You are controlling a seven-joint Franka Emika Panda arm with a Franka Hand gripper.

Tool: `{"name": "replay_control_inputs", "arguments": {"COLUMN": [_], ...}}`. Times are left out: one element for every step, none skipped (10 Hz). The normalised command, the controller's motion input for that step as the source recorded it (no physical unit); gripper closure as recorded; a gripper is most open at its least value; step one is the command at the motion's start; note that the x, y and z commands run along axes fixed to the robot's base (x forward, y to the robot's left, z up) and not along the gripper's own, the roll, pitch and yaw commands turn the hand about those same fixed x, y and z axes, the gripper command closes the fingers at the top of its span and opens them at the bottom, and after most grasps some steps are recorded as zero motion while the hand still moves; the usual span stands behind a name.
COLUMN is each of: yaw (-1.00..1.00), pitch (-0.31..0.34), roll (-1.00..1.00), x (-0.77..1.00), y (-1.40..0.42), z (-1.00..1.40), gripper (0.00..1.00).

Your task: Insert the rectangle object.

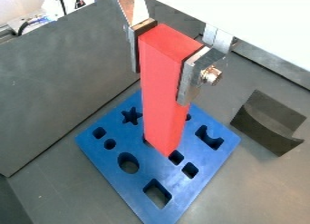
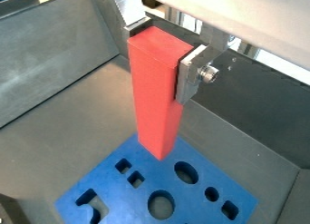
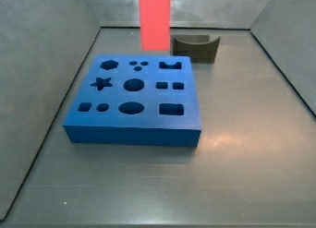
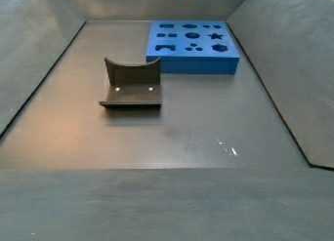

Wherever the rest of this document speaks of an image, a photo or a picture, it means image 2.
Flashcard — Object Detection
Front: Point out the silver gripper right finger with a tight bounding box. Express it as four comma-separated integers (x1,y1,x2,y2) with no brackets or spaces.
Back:
175,23,230,104

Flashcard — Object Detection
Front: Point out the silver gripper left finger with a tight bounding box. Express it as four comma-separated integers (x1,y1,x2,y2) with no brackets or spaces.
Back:
108,0,151,38

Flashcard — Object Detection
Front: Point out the red rectangular block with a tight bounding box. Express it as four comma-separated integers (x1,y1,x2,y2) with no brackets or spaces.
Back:
127,26,193,160

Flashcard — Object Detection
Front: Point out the blue shape sorting board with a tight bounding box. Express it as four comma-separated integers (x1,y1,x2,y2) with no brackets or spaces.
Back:
55,136,257,224

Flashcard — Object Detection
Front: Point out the grey bin enclosure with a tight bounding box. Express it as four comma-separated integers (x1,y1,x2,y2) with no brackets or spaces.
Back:
0,0,310,224

